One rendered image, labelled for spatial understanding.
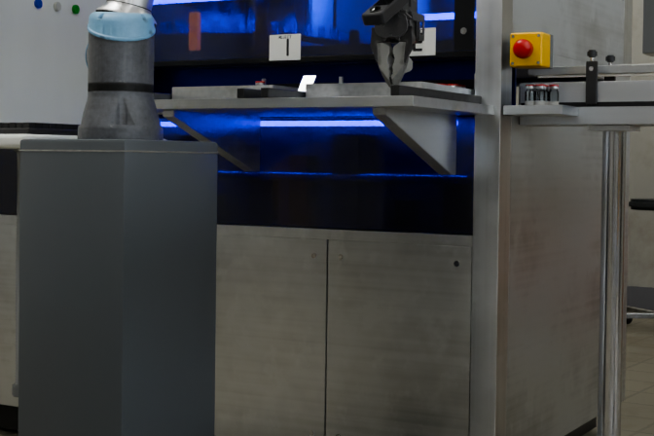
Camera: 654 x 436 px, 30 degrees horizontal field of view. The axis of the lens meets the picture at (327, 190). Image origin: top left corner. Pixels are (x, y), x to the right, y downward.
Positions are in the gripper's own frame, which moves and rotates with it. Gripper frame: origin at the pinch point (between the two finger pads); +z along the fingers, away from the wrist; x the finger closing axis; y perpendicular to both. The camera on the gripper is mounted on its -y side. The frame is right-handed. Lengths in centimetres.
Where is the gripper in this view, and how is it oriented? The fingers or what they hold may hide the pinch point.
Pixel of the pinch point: (391, 81)
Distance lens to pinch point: 241.3
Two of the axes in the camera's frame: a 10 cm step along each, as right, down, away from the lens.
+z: -0.2, 10.0, 0.1
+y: 4.9, 0.1, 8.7
